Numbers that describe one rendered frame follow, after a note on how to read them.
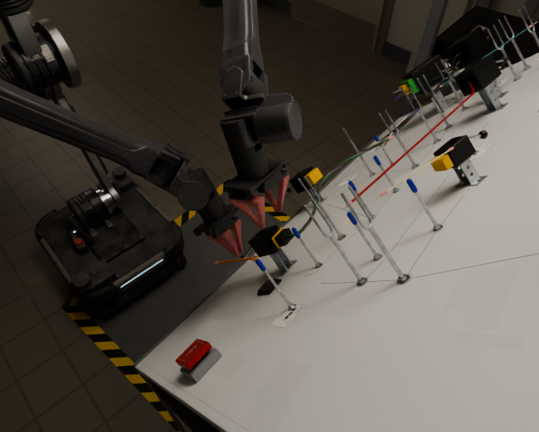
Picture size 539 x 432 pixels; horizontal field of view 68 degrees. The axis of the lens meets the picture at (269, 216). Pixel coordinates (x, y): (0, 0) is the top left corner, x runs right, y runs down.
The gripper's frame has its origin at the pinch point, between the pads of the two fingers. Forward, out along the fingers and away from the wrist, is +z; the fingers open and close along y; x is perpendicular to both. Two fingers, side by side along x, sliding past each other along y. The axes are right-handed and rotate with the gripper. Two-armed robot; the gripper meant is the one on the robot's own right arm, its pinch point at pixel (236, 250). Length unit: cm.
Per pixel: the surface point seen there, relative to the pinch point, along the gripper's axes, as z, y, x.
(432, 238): -0.2, 1.0, -44.2
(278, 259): 1.8, -0.7, -12.9
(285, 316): 3.1, -13.8, -24.8
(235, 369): 3.6, -24.5, -22.8
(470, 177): -1.7, 15.0, -45.7
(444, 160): -6.6, 12.3, -44.2
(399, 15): -17, 300, 86
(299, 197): 43, 114, 94
